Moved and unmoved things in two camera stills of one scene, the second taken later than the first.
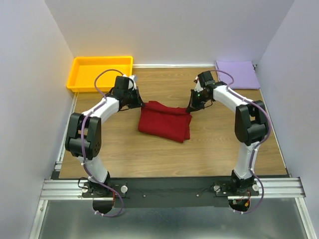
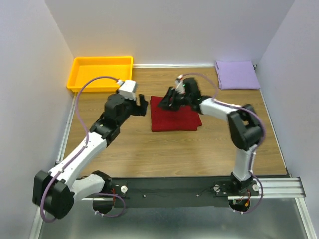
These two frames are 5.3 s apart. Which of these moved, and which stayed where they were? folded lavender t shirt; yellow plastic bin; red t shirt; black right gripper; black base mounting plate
Moved: black right gripper; red t shirt
Stayed: folded lavender t shirt; yellow plastic bin; black base mounting plate
